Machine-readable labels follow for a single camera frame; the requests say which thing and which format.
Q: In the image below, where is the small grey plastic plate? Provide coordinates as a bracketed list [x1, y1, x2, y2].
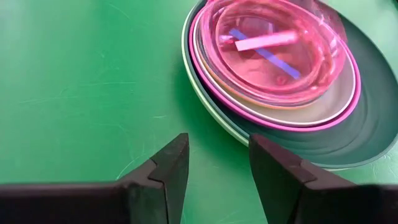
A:
[192, 12, 357, 128]

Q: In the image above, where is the large dark green plastic plate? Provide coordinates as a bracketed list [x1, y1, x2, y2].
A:
[185, 0, 398, 170]

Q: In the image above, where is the transparent pink plastic dish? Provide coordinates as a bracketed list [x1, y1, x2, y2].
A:
[200, 0, 348, 105]

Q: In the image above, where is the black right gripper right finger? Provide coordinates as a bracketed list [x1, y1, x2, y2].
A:
[248, 133, 398, 224]

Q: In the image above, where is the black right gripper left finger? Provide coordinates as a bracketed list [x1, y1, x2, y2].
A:
[0, 133, 190, 224]

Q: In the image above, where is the transparent blue plastic dish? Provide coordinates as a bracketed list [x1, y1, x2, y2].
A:
[205, 6, 346, 106]

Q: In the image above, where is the pink plastic plate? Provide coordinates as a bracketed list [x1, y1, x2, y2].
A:
[188, 6, 363, 133]

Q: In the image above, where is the large light green plastic plate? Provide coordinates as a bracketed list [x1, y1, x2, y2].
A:
[181, 0, 355, 172]

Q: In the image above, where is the green table mat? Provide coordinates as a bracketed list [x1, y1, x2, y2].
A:
[0, 0, 398, 224]

